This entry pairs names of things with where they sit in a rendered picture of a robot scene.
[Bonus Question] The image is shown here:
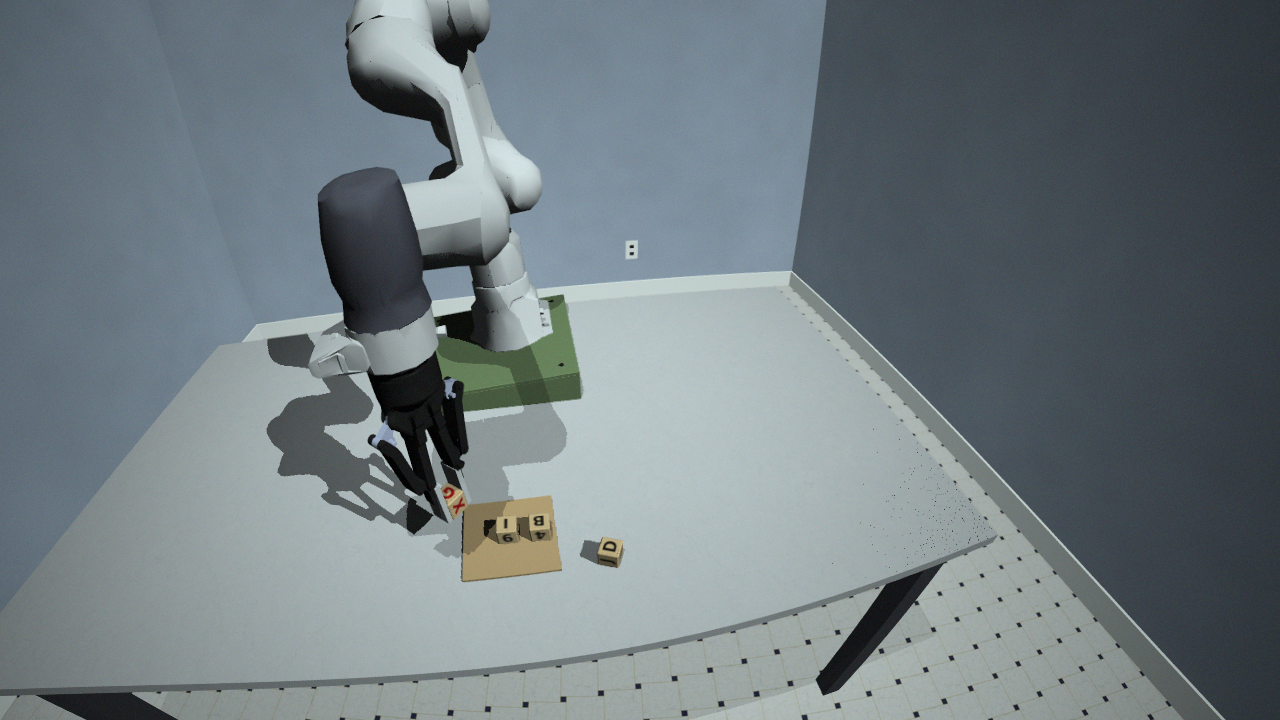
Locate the beige letter block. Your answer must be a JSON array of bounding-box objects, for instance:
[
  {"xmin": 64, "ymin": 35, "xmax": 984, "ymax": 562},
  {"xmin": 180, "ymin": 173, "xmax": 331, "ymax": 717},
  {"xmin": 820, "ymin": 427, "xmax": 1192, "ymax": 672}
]
[
  {"xmin": 529, "ymin": 512, "xmax": 552, "ymax": 541},
  {"xmin": 596, "ymin": 537, "xmax": 623, "ymax": 568},
  {"xmin": 497, "ymin": 516, "xmax": 518, "ymax": 544},
  {"xmin": 442, "ymin": 483, "xmax": 468, "ymax": 520}
]

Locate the tan square mat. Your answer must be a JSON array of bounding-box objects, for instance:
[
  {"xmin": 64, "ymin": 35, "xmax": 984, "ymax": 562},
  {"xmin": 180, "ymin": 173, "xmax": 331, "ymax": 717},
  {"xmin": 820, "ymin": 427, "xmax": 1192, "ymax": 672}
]
[{"xmin": 463, "ymin": 495, "xmax": 562, "ymax": 582}]

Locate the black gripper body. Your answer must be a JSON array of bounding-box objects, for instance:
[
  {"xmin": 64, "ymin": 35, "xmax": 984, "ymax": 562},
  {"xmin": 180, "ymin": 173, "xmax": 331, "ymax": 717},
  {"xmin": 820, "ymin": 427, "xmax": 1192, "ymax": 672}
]
[{"xmin": 367, "ymin": 351, "xmax": 445, "ymax": 437}]

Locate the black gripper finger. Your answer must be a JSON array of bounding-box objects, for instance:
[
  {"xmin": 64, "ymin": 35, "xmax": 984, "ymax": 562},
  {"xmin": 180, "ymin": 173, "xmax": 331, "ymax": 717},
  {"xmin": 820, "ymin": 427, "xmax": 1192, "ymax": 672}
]
[
  {"xmin": 369, "ymin": 411, "xmax": 453, "ymax": 524},
  {"xmin": 428, "ymin": 375, "xmax": 472, "ymax": 503}
]

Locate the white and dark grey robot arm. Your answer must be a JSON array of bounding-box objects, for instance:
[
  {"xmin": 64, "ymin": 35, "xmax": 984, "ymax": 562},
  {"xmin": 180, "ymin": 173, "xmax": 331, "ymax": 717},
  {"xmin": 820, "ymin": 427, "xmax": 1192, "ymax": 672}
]
[{"xmin": 308, "ymin": 0, "xmax": 553, "ymax": 379}]

